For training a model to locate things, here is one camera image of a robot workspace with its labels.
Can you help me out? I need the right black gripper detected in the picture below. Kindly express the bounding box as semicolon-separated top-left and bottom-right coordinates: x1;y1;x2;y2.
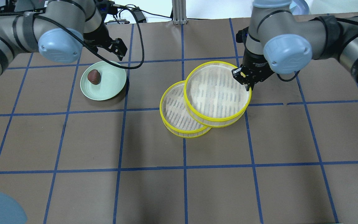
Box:
231;48;274;91

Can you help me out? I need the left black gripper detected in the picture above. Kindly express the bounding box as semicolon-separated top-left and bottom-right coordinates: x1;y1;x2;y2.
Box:
83;25;128;61

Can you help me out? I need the yellow steamer layer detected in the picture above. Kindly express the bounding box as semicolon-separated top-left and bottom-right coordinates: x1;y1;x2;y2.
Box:
184;61;252;128
159;81;212;138

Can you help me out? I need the brown bun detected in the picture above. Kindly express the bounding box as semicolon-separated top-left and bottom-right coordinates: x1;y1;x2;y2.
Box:
87;69;101;85

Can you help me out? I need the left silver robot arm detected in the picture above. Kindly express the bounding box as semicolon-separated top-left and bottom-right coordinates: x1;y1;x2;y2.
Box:
0;0;127;75

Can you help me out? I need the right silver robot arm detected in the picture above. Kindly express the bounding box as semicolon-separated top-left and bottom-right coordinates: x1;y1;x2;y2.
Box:
232;0;358;90

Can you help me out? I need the light green plate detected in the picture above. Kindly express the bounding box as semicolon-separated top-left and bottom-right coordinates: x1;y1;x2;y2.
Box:
80;61;127;101

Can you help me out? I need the black power adapter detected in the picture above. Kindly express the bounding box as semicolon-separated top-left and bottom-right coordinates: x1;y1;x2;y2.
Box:
131;8;147;23

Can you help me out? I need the blue bowl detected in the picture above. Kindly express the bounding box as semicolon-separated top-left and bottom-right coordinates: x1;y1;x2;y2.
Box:
289;0;310;15

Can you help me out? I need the aluminium frame post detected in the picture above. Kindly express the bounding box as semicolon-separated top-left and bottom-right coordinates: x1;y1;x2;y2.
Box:
172;0;188;25

